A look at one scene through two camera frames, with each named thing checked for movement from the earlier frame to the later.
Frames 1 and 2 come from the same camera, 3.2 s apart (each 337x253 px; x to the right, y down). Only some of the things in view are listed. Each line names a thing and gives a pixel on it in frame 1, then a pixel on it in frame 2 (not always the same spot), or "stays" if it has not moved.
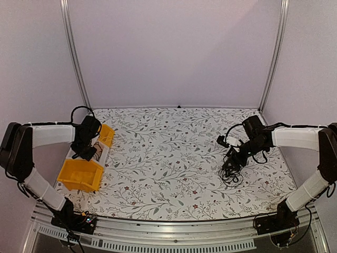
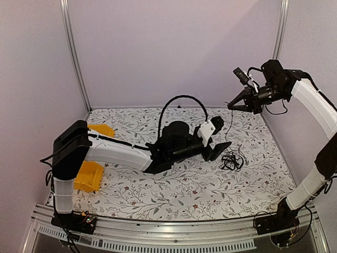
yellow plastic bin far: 107,135 stays
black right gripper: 233,158 -> 252,100
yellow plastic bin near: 81,175 stays
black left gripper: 87,156 -> 218,150
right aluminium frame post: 277,53 stays
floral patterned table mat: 184,164 stays
